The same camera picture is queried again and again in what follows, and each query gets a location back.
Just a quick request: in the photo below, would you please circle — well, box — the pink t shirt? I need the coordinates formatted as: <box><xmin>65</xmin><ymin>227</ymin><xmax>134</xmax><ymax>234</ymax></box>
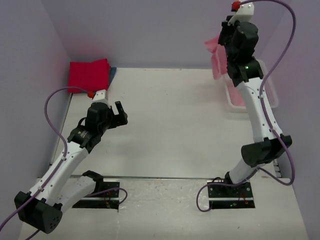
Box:
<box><xmin>204</xmin><ymin>35</ymin><xmax>246</xmax><ymax>111</ymax></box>

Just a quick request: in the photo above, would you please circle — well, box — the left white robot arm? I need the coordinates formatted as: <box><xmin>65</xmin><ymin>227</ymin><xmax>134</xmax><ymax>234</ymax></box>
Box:
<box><xmin>14</xmin><ymin>101</ymin><xmax>128</xmax><ymax>234</ymax></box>

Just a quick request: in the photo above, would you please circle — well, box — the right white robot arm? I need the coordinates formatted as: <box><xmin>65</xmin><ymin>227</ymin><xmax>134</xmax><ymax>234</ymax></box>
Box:
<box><xmin>218</xmin><ymin>15</ymin><xmax>292</xmax><ymax>189</ymax></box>

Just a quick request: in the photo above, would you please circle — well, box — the folded teal t shirt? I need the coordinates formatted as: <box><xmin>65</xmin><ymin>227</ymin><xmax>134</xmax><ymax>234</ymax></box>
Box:
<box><xmin>108</xmin><ymin>67</ymin><xmax>117</xmax><ymax>84</ymax></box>

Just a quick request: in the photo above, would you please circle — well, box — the folded red t shirt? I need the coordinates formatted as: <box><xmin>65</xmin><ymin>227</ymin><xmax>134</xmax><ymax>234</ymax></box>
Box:
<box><xmin>68</xmin><ymin>58</ymin><xmax>111</xmax><ymax>92</ymax></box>

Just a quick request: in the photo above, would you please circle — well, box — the white plastic basket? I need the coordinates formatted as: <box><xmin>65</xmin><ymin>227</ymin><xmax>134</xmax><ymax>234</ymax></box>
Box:
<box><xmin>221</xmin><ymin>73</ymin><xmax>279</xmax><ymax>113</ymax></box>

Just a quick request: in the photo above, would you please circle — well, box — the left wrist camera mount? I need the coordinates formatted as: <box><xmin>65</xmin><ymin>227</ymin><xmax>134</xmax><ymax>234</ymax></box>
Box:
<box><xmin>87</xmin><ymin>89</ymin><xmax>109</xmax><ymax>105</ymax></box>

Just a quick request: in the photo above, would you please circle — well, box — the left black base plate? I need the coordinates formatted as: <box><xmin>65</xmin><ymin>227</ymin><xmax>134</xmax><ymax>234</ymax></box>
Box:
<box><xmin>72</xmin><ymin>189</ymin><xmax>120</xmax><ymax>210</ymax></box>

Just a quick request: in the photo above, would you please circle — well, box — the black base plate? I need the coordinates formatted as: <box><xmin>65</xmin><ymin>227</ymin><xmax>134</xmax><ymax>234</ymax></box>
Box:
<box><xmin>207</xmin><ymin>182</ymin><xmax>255</xmax><ymax>210</ymax></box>
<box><xmin>72</xmin><ymin>189</ymin><xmax>120</xmax><ymax>210</ymax></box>

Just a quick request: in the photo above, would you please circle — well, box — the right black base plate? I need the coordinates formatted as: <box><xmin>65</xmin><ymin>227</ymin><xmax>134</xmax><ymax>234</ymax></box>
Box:
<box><xmin>207</xmin><ymin>182</ymin><xmax>255</xmax><ymax>210</ymax></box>

